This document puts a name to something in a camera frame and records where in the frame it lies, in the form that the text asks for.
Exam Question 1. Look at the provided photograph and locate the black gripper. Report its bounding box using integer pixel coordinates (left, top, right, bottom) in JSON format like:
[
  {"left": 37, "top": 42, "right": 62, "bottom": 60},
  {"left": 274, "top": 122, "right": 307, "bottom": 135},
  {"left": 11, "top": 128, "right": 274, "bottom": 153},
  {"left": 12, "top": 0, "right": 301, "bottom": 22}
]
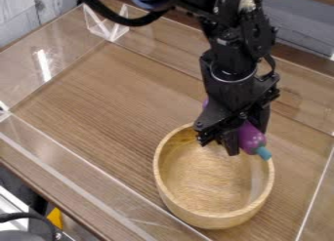
[{"left": 199, "top": 51, "right": 281, "bottom": 156}]

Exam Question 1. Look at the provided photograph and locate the brown wooden bowl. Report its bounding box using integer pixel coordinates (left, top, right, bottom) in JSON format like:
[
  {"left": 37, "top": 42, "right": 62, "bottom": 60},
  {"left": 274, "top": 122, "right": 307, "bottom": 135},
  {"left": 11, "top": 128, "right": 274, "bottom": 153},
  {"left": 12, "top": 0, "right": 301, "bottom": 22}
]
[{"left": 152, "top": 124, "right": 275, "bottom": 229}]

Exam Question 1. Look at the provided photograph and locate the yellow black device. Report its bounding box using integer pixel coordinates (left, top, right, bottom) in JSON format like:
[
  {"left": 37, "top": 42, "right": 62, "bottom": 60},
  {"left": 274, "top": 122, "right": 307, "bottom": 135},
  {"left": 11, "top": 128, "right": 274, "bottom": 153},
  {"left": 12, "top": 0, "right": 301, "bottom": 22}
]
[{"left": 25, "top": 205, "right": 80, "bottom": 241}]

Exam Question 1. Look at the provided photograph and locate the clear acrylic barrier wall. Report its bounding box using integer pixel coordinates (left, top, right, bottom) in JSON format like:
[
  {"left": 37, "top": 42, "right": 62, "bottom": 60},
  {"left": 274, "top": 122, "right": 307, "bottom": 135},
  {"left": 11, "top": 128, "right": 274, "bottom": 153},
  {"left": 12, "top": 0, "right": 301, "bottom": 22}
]
[{"left": 0, "top": 100, "right": 211, "bottom": 241}]

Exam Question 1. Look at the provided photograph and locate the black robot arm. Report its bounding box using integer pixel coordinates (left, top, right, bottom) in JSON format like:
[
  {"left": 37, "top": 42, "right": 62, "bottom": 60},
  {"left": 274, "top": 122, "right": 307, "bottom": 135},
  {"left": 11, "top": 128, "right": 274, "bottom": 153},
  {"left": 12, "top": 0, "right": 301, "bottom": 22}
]
[{"left": 82, "top": 0, "right": 279, "bottom": 156}]

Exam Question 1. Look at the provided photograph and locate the black cable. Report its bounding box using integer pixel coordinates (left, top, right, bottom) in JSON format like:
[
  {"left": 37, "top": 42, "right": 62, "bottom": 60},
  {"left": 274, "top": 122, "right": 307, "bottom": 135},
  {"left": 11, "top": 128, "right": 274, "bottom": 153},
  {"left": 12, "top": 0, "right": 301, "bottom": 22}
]
[{"left": 0, "top": 212, "right": 58, "bottom": 239}]

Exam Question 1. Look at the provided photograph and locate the clear acrylic corner bracket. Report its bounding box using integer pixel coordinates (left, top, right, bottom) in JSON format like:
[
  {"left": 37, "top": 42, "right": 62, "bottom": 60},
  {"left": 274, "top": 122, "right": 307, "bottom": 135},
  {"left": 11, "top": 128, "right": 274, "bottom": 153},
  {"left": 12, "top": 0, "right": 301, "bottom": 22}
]
[{"left": 83, "top": 5, "right": 130, "bottom": 42}]

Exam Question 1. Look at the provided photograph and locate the purple toy eggplant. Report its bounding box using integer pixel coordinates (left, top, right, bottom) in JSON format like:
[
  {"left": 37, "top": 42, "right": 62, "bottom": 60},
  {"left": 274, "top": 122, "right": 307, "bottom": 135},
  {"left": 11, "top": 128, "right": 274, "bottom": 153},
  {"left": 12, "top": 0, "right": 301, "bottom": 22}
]
[{"left": 195, "top": 97, "right": 271, "bottom": 160}]

